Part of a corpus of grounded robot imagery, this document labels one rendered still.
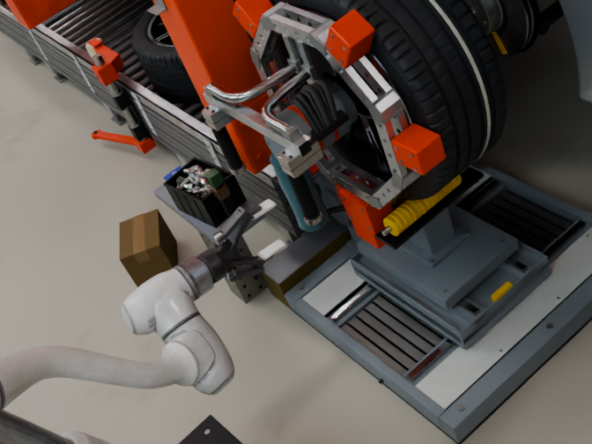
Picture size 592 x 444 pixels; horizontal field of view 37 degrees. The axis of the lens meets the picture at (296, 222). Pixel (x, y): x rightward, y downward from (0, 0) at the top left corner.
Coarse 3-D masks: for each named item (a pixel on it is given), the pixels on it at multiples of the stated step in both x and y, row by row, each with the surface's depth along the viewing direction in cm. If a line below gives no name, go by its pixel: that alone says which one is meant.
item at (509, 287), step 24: (360, 264) 276; (504, 264) 256; (528, 264) 254; (384, 288) 270; (408, 288) 265; (480, 288) 256; (504, 288) 248; (528, 288) 254; (432, 312) 255; (456, 312) 250; (480, 312) 247; (504, 312) 252; (456, 336) 247; (480, 336) 250
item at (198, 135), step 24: (48, 48) 441; (72, 48) 408; (120, 72) 375; (144, 96) 353; (168, 120) 344; (192, 120) 328; (192, 144) 336; (216, 144) 311; (264, 168) 291; (264, 192) 299
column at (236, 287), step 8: (208, 240) 288; (240, 240) 291; (208, 248) 297; (240, 248) 302; (248, 248) 295; (240, 280) 298; (248, 280) 300; (256, 280) 303; (264, 280) 305; (232, 288) 307; (240, 288) 300; (248, 288) 302; (256, 288) 304; (264, 288) 306; (240, 296) 303; (248, 296) 306
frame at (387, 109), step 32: (256, 32) 219; (288, 32) 205; (320, 32) 195; (256, 64) 232; (352, 64) 199; (288, 96) 241; (384, 96) 194; (384, 128) 196; (320, 160) 241; (352, 192) 236; (384, 192) 219
